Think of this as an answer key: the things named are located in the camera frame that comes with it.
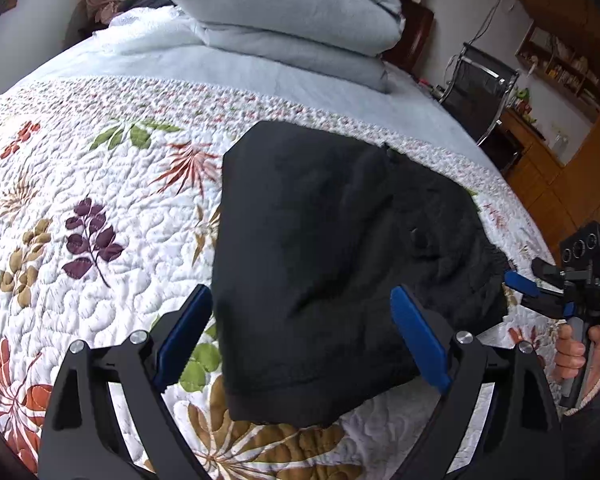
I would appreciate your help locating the black metal frame chair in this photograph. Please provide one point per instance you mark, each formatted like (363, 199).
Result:
(475, 85)

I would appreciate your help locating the dark wooden headboard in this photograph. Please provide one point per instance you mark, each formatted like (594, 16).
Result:
(415, 35)

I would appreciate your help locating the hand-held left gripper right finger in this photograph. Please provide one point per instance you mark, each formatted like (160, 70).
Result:
(420, 335)

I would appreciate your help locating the person's right hand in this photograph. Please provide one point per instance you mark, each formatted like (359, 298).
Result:
(567, 357)

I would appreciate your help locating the folded grey duvet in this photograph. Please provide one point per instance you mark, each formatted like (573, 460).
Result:
(290, 15)

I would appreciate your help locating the light blue bed sheet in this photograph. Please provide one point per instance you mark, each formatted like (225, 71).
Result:
(180, 67)

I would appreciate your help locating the wooden desk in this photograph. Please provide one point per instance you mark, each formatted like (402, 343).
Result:
(540, 170)

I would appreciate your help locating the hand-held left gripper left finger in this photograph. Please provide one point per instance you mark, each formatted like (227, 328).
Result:
(185, 330)

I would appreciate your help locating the person's right forearm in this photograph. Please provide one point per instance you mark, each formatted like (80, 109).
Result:
(595, 435)

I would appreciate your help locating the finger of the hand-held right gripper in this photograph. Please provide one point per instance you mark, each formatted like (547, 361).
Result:
(522, 284)
(542, 306)

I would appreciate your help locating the black pants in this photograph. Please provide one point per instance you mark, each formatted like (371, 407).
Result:
(330, 240)

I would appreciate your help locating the white floral quilt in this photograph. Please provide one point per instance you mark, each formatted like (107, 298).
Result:
(105, 185)

